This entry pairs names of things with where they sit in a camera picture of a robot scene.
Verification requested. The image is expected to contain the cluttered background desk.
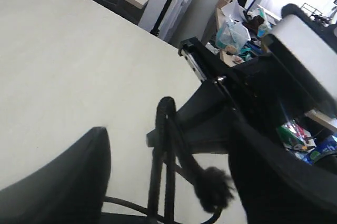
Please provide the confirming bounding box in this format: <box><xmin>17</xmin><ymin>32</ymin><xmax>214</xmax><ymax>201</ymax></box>
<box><xmin>200</xmin><ymin>0</ymin><xmax>337</xmax><ymax>167</ymax></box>

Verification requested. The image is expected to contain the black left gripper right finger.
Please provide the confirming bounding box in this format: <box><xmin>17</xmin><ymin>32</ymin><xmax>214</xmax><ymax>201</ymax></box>
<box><xmin>226</xmin><ymin>109</ymin><xmax>336</xmax><ymax>223</ymax></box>

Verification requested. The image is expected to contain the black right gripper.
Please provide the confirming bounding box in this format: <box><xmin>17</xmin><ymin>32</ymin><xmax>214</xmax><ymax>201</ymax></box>
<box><xmin>157</xmin><ymin>37</ymin><xmax>314</xmax><ymax>154</ymax></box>

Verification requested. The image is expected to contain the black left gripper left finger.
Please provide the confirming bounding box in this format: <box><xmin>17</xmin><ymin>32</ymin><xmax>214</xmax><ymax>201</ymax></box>
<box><xmin>1</xmin><ymin>127</ymin><xmax>111</xmax><ymax>223</ymax></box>

